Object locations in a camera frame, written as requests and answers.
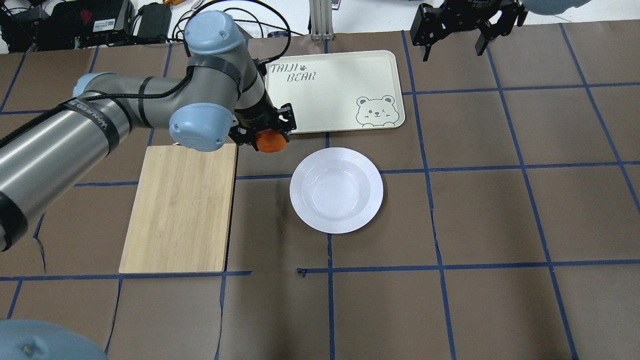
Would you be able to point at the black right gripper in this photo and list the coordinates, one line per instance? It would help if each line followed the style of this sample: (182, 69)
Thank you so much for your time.
(467, 12)

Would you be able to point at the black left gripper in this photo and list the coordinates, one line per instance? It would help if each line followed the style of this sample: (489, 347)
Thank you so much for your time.
(254, 116)

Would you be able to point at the orange fruit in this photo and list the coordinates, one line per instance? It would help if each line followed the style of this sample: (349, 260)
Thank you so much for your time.
(270, 141)

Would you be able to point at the white ribbed plate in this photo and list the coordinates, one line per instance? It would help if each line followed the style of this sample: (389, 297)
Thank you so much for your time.
(336, 190)

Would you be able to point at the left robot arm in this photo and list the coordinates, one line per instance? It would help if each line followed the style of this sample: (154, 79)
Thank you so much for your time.
(222, 96)

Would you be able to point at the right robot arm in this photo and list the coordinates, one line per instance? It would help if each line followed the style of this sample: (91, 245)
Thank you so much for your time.
(544, 8)

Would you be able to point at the pale green bear tray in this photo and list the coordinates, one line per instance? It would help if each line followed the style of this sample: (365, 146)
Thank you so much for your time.
(341, 92)

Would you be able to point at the bamboo cutting board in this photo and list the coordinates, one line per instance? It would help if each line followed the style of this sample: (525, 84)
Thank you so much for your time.
(182, 211)

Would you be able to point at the black power adapter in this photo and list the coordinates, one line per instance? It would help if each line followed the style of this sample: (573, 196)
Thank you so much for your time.
(154, 23)

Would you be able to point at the black electronics box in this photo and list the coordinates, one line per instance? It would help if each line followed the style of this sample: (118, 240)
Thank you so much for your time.
(79, 24)

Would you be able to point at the aluminium frame post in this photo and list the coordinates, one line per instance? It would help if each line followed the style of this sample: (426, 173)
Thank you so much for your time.
(321, 20)

